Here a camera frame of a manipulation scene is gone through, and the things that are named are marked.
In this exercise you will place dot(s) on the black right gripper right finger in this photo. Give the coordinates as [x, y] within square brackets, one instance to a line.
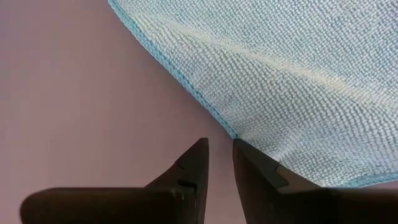
[280, 205]

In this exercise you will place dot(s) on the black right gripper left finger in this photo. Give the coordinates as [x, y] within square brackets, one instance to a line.
[124, 205]

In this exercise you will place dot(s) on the light blue microfibre towel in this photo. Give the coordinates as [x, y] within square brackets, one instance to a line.
[280, 77]

